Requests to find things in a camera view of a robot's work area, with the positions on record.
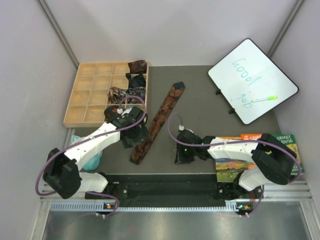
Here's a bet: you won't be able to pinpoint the green marker pen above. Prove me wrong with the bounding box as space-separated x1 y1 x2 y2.
251 95 278 103

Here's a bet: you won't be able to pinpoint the wooden compartment tray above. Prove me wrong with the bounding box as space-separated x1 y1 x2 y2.
63 60 149 128

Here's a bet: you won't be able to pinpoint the white dry-erase board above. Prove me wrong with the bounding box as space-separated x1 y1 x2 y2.
208 38 299 125

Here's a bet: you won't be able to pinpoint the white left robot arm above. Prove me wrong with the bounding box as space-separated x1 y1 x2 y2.
42 106 150 199

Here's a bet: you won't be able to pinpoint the rolled multicolour floral tie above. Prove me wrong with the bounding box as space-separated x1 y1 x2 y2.
107 86 127 105

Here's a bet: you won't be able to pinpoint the brown red patterned tie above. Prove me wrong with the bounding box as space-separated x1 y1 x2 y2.
130 81 186 165

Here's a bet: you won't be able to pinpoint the green 104-storey treehouse book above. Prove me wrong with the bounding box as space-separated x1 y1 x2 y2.
273 134 305 175

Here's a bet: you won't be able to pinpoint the rolled blue patterned tie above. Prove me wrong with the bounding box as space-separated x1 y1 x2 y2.
127 86 146 104

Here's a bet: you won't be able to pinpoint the white slotted cable duct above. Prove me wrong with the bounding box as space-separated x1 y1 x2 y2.
49 199 253 213

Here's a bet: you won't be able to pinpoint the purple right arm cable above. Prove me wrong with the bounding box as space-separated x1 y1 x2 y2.
167 114 303 218

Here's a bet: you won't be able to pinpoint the rolled black navy tie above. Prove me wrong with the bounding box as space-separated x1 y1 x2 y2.
125 73 147 89

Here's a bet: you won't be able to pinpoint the rolled black orange-leaf tie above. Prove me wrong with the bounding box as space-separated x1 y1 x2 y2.
104 105 123 120

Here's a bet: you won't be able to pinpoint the landscape cover book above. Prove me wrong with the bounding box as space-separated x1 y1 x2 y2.
214 144 256 182

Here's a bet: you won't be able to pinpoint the dark grey table mat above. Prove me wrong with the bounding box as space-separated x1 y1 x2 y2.
97 65 281 175

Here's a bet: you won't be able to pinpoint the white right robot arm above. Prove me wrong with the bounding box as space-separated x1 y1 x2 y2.
175 126 298 200

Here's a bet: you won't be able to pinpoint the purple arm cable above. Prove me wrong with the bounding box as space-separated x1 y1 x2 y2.
167 114 303 218
35 95 147 218

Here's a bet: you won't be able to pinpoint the teal cat-ear headphones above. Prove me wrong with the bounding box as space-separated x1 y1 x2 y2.
71 135 103 172

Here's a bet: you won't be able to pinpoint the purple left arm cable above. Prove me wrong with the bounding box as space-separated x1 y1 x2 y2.
35 95 147 218

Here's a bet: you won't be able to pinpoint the rolled dark red tie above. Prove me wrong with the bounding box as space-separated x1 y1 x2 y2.
127 60 148 74

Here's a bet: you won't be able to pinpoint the orange 78-storey treehouse book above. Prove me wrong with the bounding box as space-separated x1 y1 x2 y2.
240 133 262 141

